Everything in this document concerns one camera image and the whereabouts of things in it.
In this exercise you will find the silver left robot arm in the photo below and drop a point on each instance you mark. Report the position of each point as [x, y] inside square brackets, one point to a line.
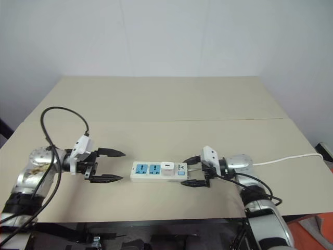
[39, 159]

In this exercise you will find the orange cloth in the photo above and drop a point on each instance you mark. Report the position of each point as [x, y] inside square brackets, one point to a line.
[307, 239]

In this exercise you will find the small metal clamp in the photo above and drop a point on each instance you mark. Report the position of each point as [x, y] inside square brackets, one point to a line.
[96, 240]

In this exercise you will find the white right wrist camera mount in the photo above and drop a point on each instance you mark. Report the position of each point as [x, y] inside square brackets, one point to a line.
[210, 155]

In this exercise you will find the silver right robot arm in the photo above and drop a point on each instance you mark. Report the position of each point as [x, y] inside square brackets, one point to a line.
[268, 224]

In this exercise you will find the grey fabric piece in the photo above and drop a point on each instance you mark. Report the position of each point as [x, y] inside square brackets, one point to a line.
[316, 224]

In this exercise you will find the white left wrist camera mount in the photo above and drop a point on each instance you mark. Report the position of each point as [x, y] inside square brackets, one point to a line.
[82, 145]

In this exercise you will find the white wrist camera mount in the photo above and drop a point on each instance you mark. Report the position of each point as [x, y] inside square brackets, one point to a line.
[210, 155]
[82, 145]

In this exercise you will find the black table frame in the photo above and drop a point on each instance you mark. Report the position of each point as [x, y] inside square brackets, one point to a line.
[65, 231]

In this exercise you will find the white power strip blue sockets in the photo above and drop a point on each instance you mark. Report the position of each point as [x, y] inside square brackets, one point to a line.
[145, 170]

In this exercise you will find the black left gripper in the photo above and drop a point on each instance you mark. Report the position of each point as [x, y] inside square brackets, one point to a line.
[89, 166]

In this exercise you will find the dark chair part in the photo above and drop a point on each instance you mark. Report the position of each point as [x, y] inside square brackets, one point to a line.
[4, 130]

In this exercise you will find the grey black object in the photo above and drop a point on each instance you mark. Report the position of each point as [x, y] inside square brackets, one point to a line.
[325, 151]

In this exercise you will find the white USB charger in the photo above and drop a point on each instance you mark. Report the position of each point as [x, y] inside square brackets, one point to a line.
[167, 169]

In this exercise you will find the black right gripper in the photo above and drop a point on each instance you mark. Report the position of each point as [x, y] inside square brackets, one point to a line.
[208, 174]

